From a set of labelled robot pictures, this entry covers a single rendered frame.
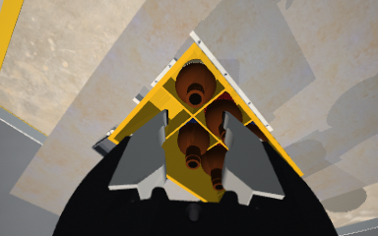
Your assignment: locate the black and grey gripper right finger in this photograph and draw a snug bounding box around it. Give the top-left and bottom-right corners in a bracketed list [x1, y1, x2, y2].
[221, 111, 339, 236]

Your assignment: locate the yellow crate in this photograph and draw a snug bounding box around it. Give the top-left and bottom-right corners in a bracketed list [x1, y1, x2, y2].
[108, 42, 303, 202]

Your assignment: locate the brown glass bottle with beige label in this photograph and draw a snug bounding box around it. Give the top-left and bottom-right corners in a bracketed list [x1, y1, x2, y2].
[175, 59, 217, 108]

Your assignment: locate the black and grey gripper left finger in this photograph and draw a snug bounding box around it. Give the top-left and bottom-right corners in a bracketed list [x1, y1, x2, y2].
[52, 109, 168, 236]

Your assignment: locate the grey rectangular tray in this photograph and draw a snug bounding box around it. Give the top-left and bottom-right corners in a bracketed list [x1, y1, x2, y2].
[92, 134, 116, 157]

